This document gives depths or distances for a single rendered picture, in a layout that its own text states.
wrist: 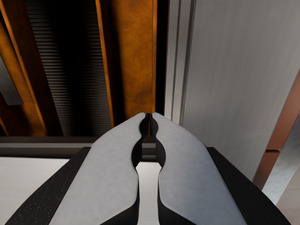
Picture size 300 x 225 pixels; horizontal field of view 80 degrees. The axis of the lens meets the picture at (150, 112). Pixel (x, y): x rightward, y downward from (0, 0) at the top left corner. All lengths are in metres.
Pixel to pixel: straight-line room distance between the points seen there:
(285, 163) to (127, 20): 0.48
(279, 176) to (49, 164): 0.52
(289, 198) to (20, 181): 2.06
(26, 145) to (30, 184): 0.05
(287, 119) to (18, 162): 0.30
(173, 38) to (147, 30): 0.15
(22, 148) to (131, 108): 0.19
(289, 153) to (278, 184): 0.11
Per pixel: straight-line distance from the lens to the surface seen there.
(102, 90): 0.50
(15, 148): 0.28
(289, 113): 0.25
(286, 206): 2.24
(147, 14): 0.32
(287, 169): 0.58
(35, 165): 0.24
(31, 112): 0.44
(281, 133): 0.26
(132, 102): 0.36
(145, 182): 0.23
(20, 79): 0.41
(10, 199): 0.31
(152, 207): 0.27
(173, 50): 0.17
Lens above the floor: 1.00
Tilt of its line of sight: 60 degrees down
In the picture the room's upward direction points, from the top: 180 degrees clockwise
